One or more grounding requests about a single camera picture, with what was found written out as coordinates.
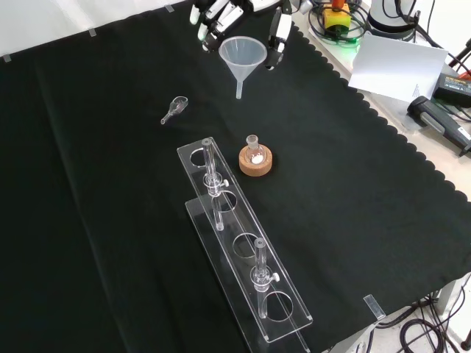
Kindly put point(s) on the pale white board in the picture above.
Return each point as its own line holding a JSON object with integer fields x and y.
{"x": 397, "y": 66}

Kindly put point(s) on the black handheld tool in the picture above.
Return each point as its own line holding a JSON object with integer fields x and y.
{"x": 438, "y": 119}

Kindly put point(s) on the black power adapter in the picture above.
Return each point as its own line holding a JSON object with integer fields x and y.
{"x": 454, "y": 86}

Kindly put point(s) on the yellow stop button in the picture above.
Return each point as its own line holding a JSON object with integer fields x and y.
{"x": 336, "y": 18}

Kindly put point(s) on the clear plastic funnel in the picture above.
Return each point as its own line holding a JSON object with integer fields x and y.
{"x": 243, "y": 55}

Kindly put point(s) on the black cloth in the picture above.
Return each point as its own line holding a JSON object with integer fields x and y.
{"x": 110, "y": 184}

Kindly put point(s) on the small round-bottom glass flask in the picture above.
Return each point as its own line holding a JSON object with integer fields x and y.
{"x": 254, "y": 152}

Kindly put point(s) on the clear acrylic funnel stand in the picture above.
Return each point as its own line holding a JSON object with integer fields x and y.
{"x": 235, "y": 220}

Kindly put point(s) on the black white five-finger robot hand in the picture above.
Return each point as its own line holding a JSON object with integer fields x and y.
{"x": 281, "y": 25}

